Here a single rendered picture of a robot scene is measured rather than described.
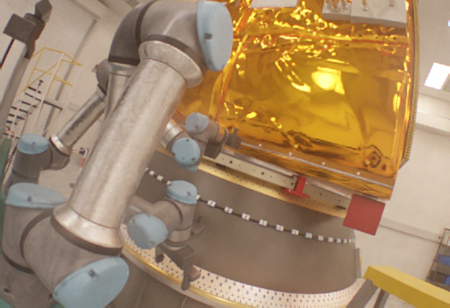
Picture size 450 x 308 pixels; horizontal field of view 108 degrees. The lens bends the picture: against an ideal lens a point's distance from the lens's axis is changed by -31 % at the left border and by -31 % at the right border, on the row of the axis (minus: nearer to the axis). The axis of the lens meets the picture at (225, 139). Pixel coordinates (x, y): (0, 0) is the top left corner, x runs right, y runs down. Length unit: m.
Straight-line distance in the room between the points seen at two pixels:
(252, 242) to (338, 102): 0.69
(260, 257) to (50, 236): 0.86
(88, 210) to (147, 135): 0.13
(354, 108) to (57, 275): 1.04
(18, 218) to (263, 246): 0.90
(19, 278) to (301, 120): 1.06
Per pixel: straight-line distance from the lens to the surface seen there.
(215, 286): 1.00
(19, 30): 0.53
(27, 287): 0.50
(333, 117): 1.02
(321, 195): 1.22
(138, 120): 0.32
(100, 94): 0.92
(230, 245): 1.03
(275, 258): 1.08
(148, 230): 0.48
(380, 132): 1.00
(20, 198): 0.43
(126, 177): 0.32
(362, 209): 1.03
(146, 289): 1.14
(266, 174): 1.09
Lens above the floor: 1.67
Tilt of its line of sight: 6 degrees up
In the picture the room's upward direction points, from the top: 20 degrees clockwise
